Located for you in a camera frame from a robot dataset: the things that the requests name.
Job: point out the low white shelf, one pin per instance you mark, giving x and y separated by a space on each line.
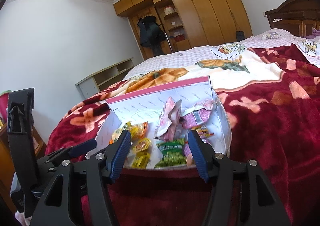
103 78

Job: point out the wooden headboard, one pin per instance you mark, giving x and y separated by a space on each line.
299 17

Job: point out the red container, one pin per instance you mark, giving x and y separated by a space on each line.
4 105

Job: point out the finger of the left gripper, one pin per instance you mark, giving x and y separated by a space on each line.
69 153

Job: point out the pink peach jelly pouch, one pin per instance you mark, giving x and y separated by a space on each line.
168 121

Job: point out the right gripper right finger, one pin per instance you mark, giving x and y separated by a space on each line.
241 189

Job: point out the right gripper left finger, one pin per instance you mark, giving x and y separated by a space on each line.
90 178

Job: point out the yellow candy packet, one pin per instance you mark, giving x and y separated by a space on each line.
137 131
141 160

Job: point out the orange jelly cup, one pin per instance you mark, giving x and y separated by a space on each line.
142 145

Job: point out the orange cracker packet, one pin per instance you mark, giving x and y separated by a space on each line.
115 135

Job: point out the wooden wardrobe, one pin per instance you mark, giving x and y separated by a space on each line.
189 23

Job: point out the burger gummy packet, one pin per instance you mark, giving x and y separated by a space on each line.
204 132

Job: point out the black hanging jacket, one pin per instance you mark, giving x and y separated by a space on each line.
151 35

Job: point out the pink cardboard box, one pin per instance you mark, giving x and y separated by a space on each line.
147 104

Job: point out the green peas packet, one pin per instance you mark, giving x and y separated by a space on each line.
172 153

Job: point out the red floral blanket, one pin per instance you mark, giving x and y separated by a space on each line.
271 98

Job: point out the purple jelly cup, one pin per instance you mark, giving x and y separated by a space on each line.
186 150

